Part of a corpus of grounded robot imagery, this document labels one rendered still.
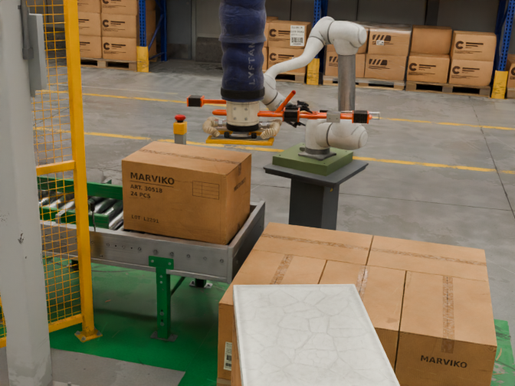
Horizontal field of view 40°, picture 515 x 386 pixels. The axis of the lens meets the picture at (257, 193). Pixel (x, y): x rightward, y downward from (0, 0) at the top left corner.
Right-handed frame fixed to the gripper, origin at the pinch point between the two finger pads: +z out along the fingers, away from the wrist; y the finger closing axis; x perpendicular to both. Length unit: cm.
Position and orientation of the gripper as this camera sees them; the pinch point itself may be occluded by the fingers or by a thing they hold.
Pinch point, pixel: (304, 116)
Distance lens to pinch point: 361.4
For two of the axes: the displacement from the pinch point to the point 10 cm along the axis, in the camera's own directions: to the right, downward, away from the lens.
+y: -4.8, 8.7, 0.8
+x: -8.0, -4.0, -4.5
